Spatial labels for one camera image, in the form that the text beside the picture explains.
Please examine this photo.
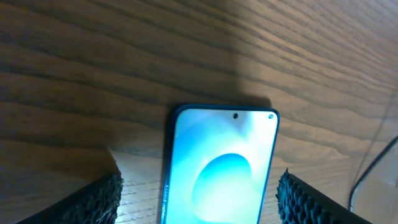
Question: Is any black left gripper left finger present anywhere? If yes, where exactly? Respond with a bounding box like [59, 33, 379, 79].
[17, 173, 123, 224]

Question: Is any blue screen Samsung smartphone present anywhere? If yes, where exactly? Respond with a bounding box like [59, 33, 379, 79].
[158, 103, 280, 224]

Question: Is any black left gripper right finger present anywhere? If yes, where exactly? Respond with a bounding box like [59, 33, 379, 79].
[275, 170, 371, 224]

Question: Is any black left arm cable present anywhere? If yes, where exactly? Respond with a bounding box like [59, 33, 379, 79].
[348, 133, 398, 212]

